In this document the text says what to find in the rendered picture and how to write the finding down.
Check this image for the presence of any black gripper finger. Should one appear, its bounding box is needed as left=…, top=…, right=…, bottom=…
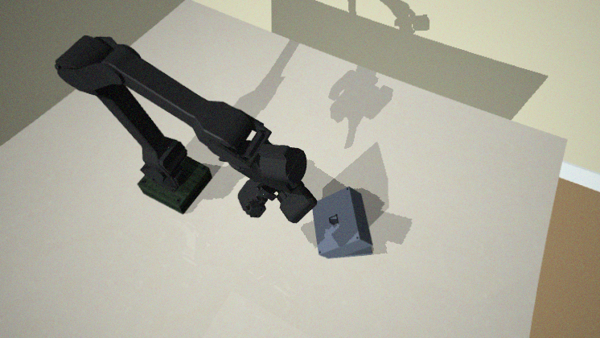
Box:
left=277, top=181, right=305, bottom=203

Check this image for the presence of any blue-grey sloped panel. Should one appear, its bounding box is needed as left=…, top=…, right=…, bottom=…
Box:
left=312, top=186, right=373, bottom=259

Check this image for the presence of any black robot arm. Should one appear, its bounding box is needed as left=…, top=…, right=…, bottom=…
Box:
left=55, top=35, right=307, bottom=218

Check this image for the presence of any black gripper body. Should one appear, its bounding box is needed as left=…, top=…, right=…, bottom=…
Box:
left=252, top=178, right=317, bottom=223

